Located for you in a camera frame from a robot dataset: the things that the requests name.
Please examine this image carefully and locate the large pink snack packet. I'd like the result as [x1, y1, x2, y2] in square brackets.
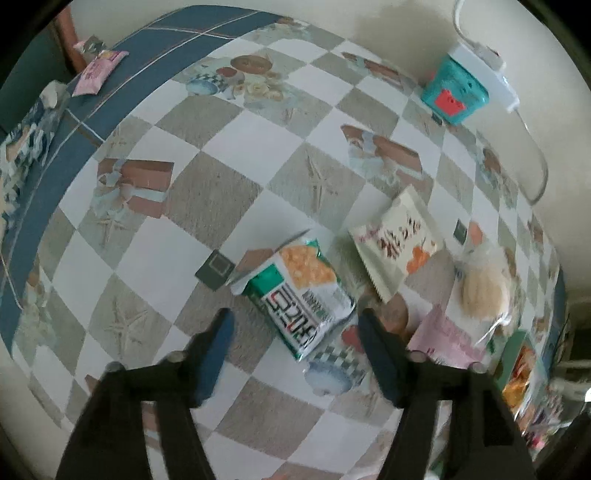
[406, 302, 490, 370]

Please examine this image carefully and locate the bread bun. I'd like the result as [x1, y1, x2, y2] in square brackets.
[455, 235, 520, 333]

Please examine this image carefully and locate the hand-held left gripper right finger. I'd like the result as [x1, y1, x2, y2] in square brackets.
[358, 308, 539, 480]

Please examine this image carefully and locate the green rimmed tray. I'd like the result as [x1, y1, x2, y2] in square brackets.
[493, 329, 568, 416]

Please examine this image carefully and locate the teal box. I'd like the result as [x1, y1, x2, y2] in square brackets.
[419, 52, 491, 125]

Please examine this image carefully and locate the brown wooden board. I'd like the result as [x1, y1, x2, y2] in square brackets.
[51, 7, 84, 75]

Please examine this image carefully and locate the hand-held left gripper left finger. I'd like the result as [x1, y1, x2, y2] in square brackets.
[55, 308, 235, 480]

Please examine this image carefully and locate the dark grey cabinet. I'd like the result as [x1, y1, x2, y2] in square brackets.
[0, 18, 77, 139]

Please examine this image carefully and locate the yellow snack packet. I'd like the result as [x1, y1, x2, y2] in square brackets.
[501, 344, 541, 411]

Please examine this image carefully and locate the tiny pink wrapper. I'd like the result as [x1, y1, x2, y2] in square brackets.
[73, 36, 108, 58]

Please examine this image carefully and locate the thin white cable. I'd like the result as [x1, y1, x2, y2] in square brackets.
[510, 104, 550, 206]

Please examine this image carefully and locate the green orange cracker packet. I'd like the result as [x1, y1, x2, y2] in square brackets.
[230, 230, 357, 363]

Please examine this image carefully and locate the small pink snack packet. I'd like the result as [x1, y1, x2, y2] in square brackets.
[71, 48, 130, 97]

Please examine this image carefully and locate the cream packet with orange print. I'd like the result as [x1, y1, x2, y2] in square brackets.
[347, 185, 439, 304]

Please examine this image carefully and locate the white power strip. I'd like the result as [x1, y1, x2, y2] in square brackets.
[447, 42, 522, 114]

